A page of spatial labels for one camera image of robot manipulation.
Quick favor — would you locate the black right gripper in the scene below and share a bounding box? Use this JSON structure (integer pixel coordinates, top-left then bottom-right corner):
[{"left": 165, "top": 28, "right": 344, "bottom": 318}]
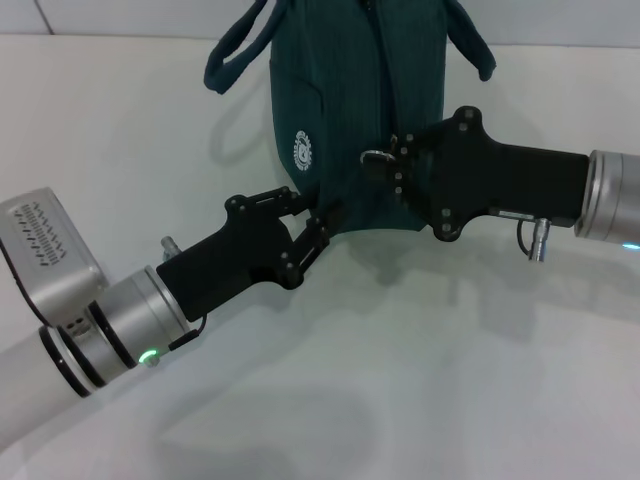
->
[{"left": 366, "top": 105, "right": 591, "bottom": 244}]

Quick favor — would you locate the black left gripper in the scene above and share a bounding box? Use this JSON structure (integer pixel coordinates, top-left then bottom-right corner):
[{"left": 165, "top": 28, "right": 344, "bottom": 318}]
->
[{"left": 155, "top": 185, "right": 347, "bottom": 324}]

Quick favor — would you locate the teal fabric lunch bag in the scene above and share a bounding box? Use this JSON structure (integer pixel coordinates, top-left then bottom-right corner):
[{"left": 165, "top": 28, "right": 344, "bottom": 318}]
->
[{"left": 202, "top": 0, "right": 497, "bottom": 235}]

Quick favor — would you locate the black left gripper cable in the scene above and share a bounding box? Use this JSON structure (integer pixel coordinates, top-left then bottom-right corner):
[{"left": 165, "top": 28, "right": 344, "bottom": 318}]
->
[{"left": 167, "top": 314, "right": 210, "bottom": 351}]

